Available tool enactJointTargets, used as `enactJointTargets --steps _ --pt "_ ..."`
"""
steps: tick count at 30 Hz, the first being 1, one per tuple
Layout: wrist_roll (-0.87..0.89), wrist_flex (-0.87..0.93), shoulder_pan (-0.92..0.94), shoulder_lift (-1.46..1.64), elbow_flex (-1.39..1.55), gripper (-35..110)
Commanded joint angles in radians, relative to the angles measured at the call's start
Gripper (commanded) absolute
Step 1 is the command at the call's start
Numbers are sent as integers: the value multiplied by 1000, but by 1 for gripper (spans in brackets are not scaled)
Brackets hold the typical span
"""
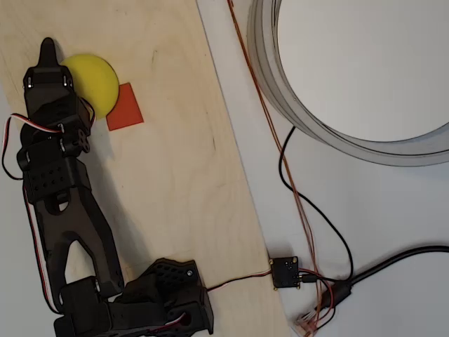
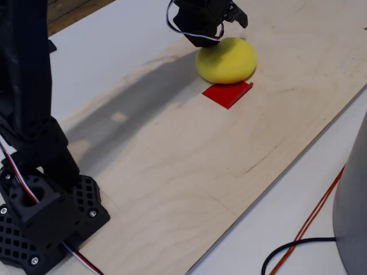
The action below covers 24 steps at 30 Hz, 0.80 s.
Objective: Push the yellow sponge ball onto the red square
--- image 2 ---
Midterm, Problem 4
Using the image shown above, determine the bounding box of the white red black servo cable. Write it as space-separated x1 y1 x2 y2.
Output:
61 242 104 275

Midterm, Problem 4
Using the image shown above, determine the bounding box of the light plywood board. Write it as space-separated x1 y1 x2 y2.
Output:
56 0 367 275

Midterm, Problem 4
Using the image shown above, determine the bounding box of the yellow foam ball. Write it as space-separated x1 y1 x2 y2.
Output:
195 37 257 85

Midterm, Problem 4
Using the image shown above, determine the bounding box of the red square plate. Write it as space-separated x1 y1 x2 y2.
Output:
201 81 255 110

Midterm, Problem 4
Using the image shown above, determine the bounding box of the gripper servo wire loop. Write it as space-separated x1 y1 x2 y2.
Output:
166 0 225 41

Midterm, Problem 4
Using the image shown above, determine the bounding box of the grey round lamp shade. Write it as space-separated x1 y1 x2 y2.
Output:
332 108 367 275

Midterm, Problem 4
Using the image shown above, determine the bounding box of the thin orange wire pair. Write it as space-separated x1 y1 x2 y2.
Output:
268 164 346 275

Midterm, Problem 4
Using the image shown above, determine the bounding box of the base servo wire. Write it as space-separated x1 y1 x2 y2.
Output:
0 140 40 205

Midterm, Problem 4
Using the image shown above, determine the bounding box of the thin black cable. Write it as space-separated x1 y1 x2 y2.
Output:
261 237 337 275

